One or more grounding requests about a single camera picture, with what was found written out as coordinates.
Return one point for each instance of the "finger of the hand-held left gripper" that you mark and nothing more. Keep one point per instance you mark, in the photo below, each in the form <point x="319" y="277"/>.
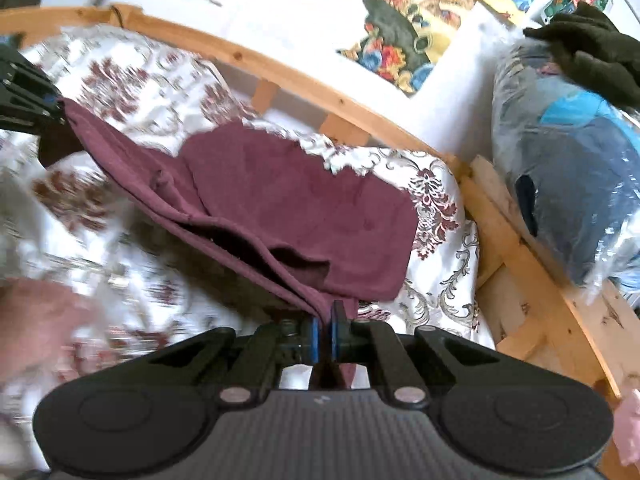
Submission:
<point x="30" y="121"/>
<point x="27" y="80"/>

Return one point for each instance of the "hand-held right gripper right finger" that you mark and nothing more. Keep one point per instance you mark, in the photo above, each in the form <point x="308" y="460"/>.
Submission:
<point x="334" y="337"/>

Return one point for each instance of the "dark green cloth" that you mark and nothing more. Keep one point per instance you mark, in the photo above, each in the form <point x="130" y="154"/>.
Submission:
<point x="590" y="45"/>

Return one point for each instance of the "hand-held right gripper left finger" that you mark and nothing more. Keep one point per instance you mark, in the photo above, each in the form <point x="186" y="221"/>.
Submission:
<point x="313" y="342"/>

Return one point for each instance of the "pink cloth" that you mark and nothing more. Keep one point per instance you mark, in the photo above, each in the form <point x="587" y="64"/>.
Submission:
<point x="630" y="430"/>

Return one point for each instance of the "colourful painted wall poster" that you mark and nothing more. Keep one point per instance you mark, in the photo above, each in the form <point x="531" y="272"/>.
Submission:
<point x="400" y="35"/>

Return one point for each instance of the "wooden bed frame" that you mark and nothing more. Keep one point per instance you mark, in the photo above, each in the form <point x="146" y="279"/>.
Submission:
<point x="280" y="67"/>

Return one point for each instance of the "maroon long-sleeve shirt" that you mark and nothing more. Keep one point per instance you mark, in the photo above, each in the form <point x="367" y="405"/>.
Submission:
<point x="300" y="185"/>

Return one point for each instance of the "floral satin blanket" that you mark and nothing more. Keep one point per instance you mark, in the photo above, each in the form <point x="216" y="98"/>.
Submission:
<point x="435" y="270"/>

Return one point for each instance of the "clear plastic bag of clothes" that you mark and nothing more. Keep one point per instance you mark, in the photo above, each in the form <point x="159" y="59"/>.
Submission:
<point x="575" y="170"/>

